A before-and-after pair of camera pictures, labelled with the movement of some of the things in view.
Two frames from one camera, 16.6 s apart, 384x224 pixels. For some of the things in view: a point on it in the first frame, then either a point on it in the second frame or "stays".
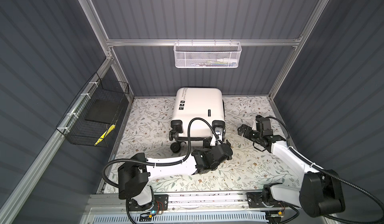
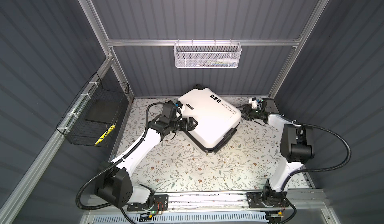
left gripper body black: x=206 y=145 -> x=180 y=125
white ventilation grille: x=178 y=218 stays
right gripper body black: x=250 y=133 -> x=252 y=114
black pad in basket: x=103 y=110 stays
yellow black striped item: x=105 y=134 stays
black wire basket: x=100 y=108 stays
